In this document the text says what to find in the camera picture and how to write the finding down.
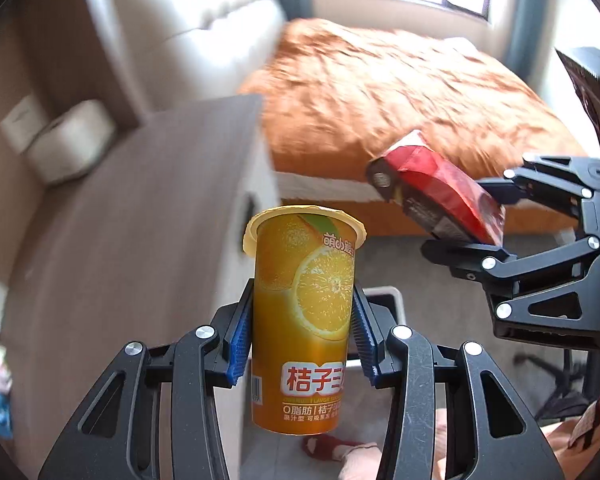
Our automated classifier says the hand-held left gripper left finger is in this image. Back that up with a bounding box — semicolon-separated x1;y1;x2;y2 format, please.
39;276;255;480

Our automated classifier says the person's leg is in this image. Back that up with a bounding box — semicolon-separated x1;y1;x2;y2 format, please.
340;405;461;480

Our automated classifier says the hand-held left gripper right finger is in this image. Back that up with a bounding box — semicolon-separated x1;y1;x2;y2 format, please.
351;285;566;480

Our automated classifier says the black tripod stand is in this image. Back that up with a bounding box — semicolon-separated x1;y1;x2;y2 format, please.
512;347;600;421

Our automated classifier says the orange jelly drink cup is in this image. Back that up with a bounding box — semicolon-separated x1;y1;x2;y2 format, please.
243;205;368;436

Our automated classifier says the white toilet paper roll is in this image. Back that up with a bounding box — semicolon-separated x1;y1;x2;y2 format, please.
27;100;117;186

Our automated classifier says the white trash bin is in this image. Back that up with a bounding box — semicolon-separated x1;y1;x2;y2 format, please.
347;286;407;361

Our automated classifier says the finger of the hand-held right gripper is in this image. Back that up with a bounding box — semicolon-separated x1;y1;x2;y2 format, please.
420;234;600;322
477;152;600;222

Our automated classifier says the bed with orange blanket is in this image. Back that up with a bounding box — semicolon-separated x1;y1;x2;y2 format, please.
237;17;591;238

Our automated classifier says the wooden desk with hutch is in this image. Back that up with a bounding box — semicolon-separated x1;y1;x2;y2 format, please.
0;92;281;466

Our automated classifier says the red snack packet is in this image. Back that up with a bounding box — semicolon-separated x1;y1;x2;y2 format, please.
366;130;507;247

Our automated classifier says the grey blue curtain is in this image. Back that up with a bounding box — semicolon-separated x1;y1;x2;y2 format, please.
500;0;556;96

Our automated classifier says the red slipper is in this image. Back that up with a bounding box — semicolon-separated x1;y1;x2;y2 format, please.
301;434;378;461

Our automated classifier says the cream padded headboard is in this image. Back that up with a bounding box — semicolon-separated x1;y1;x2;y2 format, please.
87;0;288;126

